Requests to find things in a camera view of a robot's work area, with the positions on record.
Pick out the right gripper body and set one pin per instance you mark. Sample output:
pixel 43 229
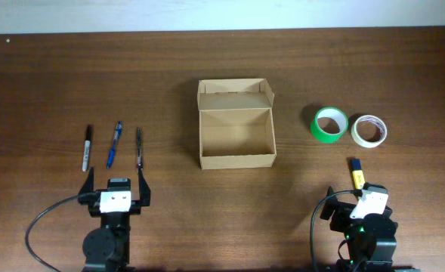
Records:
pixel 340 211

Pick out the blue pen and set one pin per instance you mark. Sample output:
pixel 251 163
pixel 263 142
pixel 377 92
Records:
pixel 116 137

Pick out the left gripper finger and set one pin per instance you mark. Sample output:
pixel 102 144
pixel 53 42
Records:
pixel 144 189
pixel 86 193

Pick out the black pen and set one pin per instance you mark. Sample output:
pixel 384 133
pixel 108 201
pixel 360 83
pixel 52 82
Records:
pixel 139 148

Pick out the black and white marker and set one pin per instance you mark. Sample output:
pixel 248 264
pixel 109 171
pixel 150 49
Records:
pixel 87 147

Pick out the cream masking tape roll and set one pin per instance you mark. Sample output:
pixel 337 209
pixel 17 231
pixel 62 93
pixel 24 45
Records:
pixel 378 123

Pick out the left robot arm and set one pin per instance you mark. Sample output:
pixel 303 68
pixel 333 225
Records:
pixel 107 248

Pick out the green tape roll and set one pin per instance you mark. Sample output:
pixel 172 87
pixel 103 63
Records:
pixel 335 115

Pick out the yellow and black glue stick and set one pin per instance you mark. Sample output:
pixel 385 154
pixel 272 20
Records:
pixel 357 173

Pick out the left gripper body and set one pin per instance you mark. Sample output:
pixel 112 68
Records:
pixel 92 204

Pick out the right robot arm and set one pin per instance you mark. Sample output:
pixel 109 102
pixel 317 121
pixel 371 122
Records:
pixel 364 219

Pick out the open cardboard box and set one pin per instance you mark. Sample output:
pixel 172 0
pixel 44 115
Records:
pixel 236 128

